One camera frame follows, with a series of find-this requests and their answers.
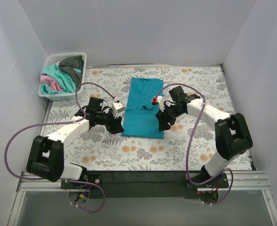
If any teal t shirt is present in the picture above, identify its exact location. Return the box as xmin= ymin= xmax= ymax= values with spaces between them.
xmin=122 ymin=78 xmax=164 ymax=139

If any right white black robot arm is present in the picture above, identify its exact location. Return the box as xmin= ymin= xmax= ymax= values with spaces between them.
xmin=152 ymin=83 xmax=253 ymax=187

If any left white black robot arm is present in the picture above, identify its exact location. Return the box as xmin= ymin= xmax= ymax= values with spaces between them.
xmin=26 ymin=97 xmax=125 ymax=188

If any mint green shirt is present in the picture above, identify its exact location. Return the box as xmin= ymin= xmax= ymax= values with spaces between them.
xmin=40 ymin=64 xmax=76 ymax=95

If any pink shirt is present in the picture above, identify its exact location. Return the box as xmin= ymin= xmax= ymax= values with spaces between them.
xmin=41 ymin=74 xmax=63 ymax=91

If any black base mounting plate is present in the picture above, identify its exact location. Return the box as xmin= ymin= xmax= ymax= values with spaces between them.
xmin=60 ymin=171 xmax=230 ymax=200

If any white plastic laundry basket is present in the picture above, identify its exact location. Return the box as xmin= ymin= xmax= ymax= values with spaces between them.
xmin=38 ymin=52 xmax=87 ymax=101

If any dark grey shirt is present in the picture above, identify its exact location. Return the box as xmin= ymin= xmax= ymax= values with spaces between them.
xmin=58 ymin=55 xmax=84 ymax=88

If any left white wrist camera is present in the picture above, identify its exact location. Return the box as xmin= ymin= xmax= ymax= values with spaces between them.
xmin=111 ymin=101 xmax=125 ymax=118

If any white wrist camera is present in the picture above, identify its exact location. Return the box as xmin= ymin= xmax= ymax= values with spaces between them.
xmin=111 ymin=101 xmax=125 ymax=118
xmin=152 ymin=96 xmax=165 ymax=112

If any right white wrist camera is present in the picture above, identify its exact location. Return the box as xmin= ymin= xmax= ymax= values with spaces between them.
xmin=152 ymin=96 xmax=165 ymax=112

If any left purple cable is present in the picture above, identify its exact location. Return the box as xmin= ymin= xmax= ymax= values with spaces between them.
xmin=5 ymin=82 xmax=118 ymax=213

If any purple cable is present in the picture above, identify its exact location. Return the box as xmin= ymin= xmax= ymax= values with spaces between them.
xmin=5 ymin=82 xmax=118 ymax=213
xmin=152 ymin=83 xmax=234 ymax=205

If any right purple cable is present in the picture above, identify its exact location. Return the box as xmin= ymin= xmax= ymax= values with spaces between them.
xmin=152 ymin=83 xmax=234 ymax=205

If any aluminium frame rail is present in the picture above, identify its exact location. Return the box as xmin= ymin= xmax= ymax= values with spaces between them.
xmin=17 ymin=170 xmax=271 ymax=191

